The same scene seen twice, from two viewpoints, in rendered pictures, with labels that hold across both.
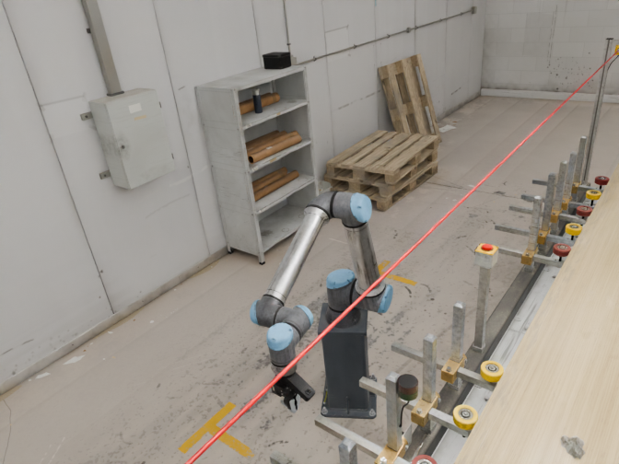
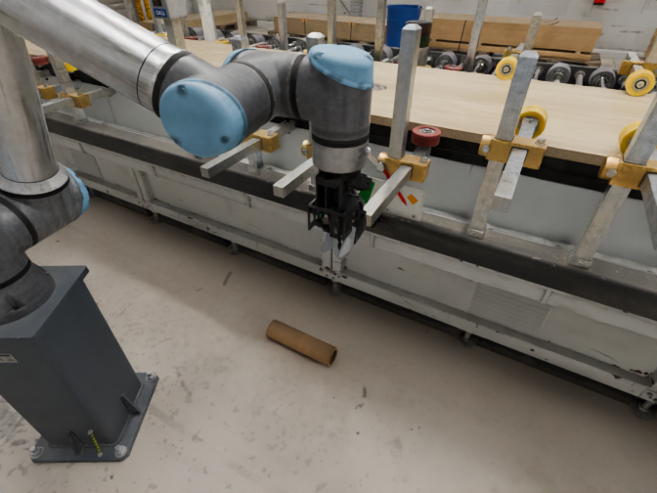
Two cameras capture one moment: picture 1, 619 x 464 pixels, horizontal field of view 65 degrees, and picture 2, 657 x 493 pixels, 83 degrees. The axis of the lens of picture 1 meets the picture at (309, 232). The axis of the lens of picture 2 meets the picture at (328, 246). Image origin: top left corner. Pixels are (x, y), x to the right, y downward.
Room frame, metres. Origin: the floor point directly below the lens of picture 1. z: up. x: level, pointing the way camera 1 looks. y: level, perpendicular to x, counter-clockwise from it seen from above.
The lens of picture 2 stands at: (1.44, 0.69, 1.30)
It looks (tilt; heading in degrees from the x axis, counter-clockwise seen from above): 38 degrees down; 259
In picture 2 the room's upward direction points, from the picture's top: straight up
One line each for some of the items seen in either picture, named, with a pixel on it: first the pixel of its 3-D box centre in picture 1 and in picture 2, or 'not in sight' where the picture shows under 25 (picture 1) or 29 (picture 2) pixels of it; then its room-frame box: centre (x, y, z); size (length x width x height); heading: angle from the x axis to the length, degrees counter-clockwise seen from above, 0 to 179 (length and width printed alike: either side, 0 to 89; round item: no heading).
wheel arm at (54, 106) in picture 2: (519, 254); (66, 103); (2.21, -1.11, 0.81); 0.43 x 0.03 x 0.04; 49
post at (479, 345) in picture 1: (482, 307); (188, 94); (1.65, -0.70, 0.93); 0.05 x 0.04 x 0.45; 139
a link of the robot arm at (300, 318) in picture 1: (294, 322); (267, 86); (1.41, 0.09, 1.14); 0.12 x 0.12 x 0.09; 59
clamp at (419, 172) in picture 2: (392, 455); (403, 165); (1.05, -0.19, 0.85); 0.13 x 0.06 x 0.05; 139
